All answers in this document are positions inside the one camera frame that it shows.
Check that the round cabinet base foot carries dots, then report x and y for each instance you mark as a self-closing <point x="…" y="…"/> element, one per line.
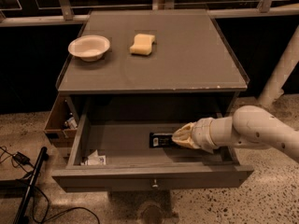
<point x="151" y="212"/>

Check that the open grey top drawer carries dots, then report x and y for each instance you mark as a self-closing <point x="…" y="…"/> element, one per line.
<point x="132" y="164"/>

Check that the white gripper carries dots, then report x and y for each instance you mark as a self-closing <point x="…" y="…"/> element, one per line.
<point x="202" y="134"/>

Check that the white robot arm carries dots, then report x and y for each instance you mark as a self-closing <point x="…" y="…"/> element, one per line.
<point x="250" y="126"/>

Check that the grey cabinet with counter top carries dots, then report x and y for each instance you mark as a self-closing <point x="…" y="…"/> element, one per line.
<point x="190" y="73"/>

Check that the yellow sponge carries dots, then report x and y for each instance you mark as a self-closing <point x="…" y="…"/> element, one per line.
<point x="142" y="44"/>

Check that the white paper bowl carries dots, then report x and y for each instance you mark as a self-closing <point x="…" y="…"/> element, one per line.
<point x="89" y="48"/>

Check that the metal railing frame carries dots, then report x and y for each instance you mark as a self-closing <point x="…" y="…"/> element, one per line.
<point x="31" y="11"/>

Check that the round metal drawer knob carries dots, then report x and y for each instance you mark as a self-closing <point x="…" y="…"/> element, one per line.
<point x="154" y="184"/>

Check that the black rxbar chocolate wrapper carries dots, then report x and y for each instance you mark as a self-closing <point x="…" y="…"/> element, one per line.
<point x="161" y="140"/>

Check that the white packet in drawer corner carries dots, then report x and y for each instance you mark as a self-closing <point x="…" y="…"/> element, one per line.
<point x="94" y="159"/>

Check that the small items in cardboard box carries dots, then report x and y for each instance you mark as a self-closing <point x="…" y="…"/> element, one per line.
<point x="70" y="123"/>

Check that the brown cardboard box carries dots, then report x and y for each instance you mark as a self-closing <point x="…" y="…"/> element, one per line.
<point x="57" y="130"/>

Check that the black pole on floor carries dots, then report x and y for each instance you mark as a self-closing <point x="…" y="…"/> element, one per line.
<point x="30" y="185"/>

